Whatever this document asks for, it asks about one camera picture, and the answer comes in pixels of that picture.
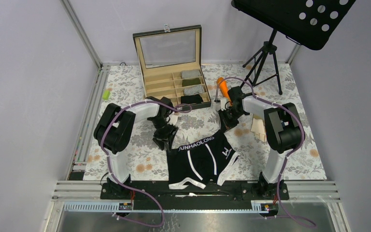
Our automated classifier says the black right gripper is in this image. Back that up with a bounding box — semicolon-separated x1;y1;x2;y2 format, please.
218;107;246;134

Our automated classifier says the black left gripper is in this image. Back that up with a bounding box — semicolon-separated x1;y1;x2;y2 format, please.
150;116;178;152

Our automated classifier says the black underwear white trim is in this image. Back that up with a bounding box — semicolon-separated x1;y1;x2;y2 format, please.
166;131;240;189

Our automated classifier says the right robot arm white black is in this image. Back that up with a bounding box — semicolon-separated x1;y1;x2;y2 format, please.
218;87;304;199

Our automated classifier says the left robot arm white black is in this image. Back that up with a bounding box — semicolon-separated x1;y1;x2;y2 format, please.
94;97;181;199

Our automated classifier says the striped rolled underwear in box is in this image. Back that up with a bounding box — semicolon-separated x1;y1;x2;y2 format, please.
183;85;205;96

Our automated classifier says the olive rolled underwear in box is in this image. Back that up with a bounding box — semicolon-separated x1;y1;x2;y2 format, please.
182;77;201;87

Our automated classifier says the grey rolled underwear in box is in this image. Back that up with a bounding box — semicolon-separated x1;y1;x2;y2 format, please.
181;70;201;79

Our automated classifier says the floral table cloth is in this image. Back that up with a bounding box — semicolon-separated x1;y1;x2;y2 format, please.
100;63;327;180

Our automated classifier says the green block at left edge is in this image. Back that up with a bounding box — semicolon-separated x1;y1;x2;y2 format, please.
102;89;111;101

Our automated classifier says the wooden organizer box glass lid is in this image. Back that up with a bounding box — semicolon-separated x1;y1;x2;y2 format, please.
132;25;211;109

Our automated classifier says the black music stand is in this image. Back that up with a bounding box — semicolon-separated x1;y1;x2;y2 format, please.
231;0;355;86

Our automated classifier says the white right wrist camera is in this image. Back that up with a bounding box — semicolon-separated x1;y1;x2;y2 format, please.
220;98;231;111

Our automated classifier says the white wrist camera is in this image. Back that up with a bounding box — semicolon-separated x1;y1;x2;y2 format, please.
168;114;179;125
220;98;231;111

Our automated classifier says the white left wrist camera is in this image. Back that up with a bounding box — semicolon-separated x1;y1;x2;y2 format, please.
168;114;179;125

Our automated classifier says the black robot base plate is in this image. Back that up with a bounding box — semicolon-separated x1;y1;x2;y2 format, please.
100;180;289;211

